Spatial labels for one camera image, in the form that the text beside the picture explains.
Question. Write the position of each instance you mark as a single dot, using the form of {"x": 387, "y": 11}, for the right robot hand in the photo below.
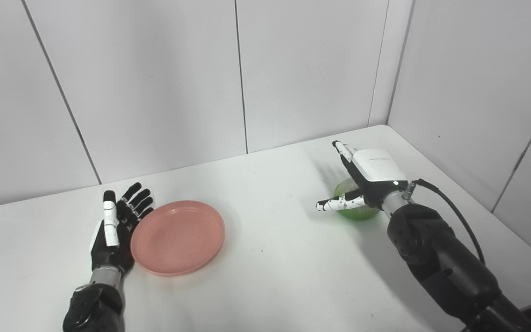
{"x": 369, "y": 177}

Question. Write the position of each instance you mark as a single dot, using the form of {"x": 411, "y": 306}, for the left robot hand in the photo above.
{"x": 114, "y": 230}

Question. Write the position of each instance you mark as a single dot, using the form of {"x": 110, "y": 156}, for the green cabbage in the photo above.
{"x": 355, "y": 210}

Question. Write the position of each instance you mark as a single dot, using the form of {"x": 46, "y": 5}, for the pink plate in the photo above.
{"x": 178, "y": 237}

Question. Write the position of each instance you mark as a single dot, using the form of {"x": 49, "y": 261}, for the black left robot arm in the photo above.
{"x": 95, "y": 304}

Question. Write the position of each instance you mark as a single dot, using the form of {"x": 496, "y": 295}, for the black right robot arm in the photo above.
{"x": 445, "y": 263}

